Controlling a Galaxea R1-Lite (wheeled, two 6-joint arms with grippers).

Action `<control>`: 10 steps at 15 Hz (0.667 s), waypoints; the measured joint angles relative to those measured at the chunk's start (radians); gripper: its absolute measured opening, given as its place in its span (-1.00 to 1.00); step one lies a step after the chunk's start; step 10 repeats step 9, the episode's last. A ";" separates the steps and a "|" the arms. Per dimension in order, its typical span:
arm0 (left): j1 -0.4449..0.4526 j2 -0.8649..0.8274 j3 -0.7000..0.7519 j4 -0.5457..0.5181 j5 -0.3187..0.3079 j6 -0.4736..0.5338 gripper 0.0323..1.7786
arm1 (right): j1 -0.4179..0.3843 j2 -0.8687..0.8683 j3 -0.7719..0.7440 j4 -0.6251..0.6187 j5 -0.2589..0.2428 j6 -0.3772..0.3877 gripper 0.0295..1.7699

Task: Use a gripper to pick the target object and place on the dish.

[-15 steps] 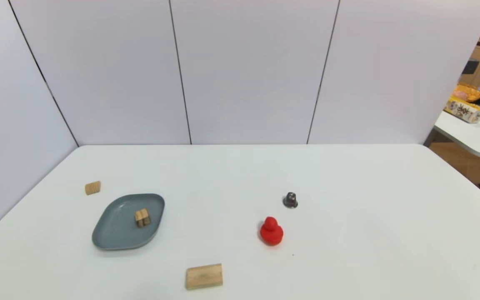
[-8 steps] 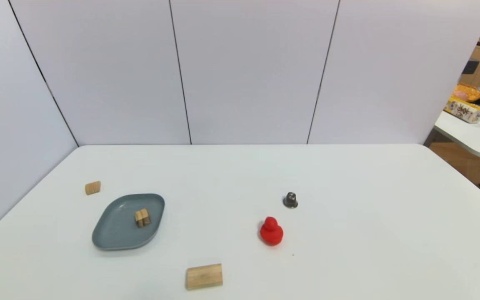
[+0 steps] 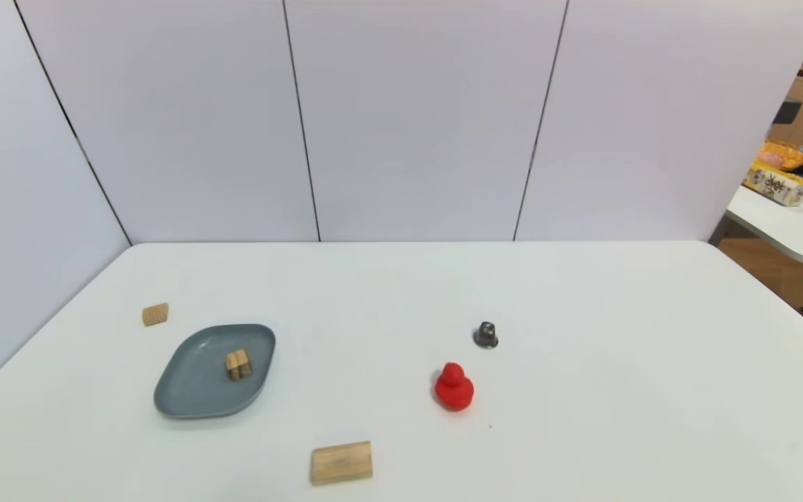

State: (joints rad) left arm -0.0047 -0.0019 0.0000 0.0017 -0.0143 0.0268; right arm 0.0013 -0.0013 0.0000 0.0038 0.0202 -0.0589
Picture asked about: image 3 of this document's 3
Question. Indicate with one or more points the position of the small wooden cube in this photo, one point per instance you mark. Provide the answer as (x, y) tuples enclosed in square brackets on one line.
[(238, 365)]

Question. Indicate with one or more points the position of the grey dish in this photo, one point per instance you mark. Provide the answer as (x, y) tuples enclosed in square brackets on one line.
[(196, 380)]

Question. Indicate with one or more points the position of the small dark metal bell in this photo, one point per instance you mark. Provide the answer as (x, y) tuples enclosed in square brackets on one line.
[(486, 337)]

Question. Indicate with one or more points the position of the red rubber duck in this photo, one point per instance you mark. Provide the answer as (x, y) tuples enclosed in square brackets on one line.
[(454, 390)]

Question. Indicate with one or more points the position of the large rectangular wooden block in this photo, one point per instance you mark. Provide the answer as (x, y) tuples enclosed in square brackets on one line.
[(341, 463)]

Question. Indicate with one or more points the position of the rounded ribbed wooden block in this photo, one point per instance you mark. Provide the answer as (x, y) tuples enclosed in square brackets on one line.
[(155, 314)]

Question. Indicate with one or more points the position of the printed cardboard box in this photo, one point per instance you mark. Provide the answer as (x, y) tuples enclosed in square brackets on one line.
[(776, 184)]

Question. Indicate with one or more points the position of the white side table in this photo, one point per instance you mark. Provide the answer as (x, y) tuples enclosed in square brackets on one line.
[(792, 230)]

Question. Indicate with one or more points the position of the orange woven basket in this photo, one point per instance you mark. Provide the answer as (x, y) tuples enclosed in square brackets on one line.
[(782, 153)]

